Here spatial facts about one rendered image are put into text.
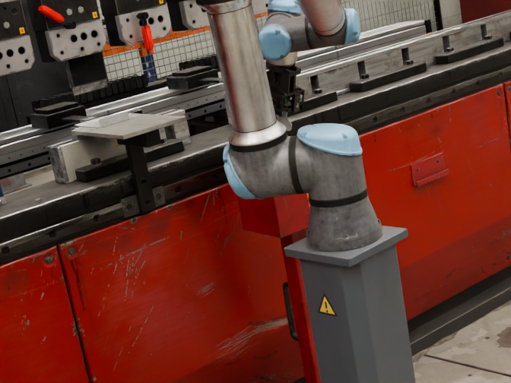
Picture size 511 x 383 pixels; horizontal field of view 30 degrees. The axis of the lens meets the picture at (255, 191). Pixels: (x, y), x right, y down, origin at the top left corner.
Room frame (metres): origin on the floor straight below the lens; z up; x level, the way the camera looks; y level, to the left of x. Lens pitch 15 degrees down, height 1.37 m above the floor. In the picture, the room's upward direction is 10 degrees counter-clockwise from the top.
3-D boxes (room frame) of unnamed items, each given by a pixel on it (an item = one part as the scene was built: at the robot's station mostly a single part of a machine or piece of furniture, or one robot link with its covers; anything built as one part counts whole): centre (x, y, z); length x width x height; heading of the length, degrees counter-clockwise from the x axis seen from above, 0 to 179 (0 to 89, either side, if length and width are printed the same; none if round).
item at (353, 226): (1.81, -0.16, 0.82); 0.15 x 0.15 x 0.10
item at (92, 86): (2.45, 0.37, 1.13); 0.10 x 0.02 x 0.10; 126
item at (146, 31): (2.48, 0.20, 1.20); 0.04 x 0.02 x 0.10; 36
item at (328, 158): (1.82, -0.15, 0.94); 0.13 x 0.12 x 0.14; 74
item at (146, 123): (2.33, 0.28, 1.00); 0.26 x 0.18 x 0.01; 36
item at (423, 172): (2.92, -0.56, 0.59); 0.15 x 0.02 x 0.07; 126
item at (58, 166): (2.48, 0.32, 0.92); 0.39 x 0.06 x 0.10; 126
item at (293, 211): (2.37, -0.08, 0.75); 0.20 x 0.16 x 0.18; 126
